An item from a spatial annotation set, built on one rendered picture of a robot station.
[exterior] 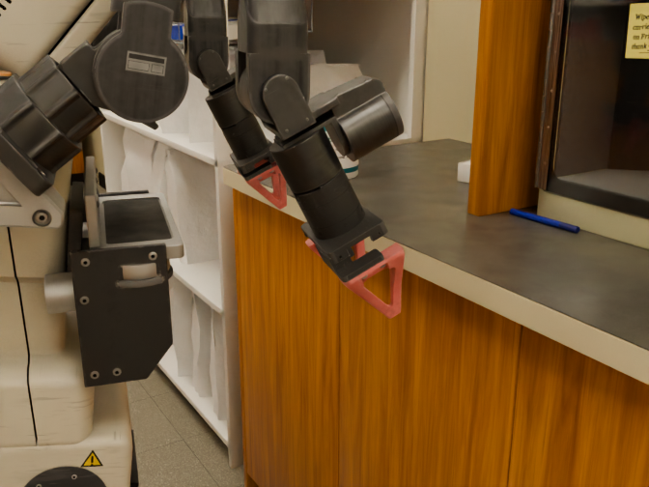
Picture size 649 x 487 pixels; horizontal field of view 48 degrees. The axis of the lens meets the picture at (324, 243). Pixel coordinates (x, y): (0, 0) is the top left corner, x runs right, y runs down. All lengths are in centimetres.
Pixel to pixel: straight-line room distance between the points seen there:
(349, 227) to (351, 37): 180
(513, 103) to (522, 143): 8
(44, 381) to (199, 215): 151
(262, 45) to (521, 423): 65
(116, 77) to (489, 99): 77
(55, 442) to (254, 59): 51
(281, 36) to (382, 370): 78
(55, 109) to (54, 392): 37
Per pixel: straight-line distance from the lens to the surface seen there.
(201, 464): 228
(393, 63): 231
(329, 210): 71
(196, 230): 235
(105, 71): 63
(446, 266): 106
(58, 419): 91
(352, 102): 71
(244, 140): 112
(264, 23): 67
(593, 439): 99
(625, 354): 88
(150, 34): 63
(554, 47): 127
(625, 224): 122
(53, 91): 66
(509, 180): 134
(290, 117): 67
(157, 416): 253
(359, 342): 135
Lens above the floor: 129
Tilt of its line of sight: 18 degrees down
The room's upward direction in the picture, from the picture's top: straight up
